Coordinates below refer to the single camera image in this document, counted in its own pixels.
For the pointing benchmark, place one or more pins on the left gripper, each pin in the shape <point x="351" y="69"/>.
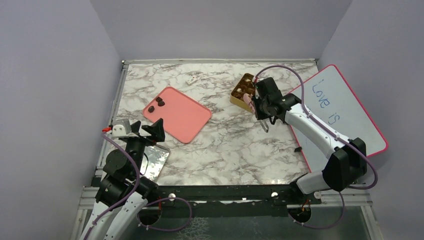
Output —
<point x="157" y="131"/>

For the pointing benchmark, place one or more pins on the pink silicone tongs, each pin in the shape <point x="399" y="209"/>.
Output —
<point x="247" y="98"/>

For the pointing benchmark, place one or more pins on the small white card box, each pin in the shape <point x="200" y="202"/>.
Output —
<point x="192" y="80"/>

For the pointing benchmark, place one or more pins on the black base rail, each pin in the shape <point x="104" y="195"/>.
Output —
<point x="223" y="201"/>

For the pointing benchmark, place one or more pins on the pink framed whiteboard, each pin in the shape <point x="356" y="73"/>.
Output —
<point x="328" y="95"/>

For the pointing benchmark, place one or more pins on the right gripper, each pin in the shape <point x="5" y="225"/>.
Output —
<point x="260" y="115"/>

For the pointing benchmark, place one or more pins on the dark oval chocolate left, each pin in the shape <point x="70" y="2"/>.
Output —
<point x="151" y="109"/>

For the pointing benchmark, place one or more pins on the gold chocolate tin box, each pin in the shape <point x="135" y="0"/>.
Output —
<point x="244" y="86"/>

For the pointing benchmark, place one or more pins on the pink plastic tray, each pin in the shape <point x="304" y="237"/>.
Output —
<point x="183" y="117"/>

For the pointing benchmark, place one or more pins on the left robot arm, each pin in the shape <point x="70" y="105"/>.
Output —
<point x="124" y="190"/>

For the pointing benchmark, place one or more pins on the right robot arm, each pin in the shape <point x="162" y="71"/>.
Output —
<point x="213" y="142"/>

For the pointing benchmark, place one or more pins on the silver tin lid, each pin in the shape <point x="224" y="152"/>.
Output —
<point x="153" y="160"/>

